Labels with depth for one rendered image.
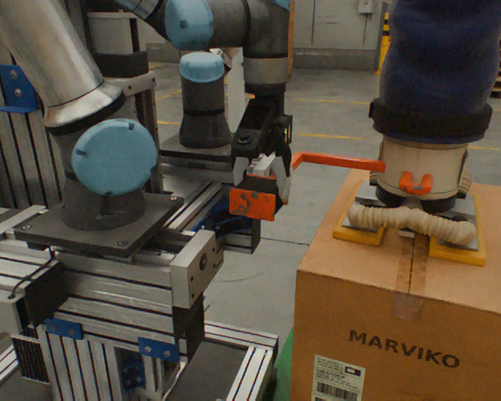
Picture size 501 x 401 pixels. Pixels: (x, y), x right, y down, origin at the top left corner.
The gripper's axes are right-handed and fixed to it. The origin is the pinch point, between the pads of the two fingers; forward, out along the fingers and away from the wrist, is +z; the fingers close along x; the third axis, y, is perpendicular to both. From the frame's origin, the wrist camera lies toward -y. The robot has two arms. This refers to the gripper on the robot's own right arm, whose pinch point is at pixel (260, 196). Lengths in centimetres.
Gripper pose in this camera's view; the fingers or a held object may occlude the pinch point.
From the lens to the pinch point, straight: 82.2
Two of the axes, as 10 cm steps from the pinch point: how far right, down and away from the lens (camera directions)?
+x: -9.2, -1.6, 3.5
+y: 3.9, -4.0, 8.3
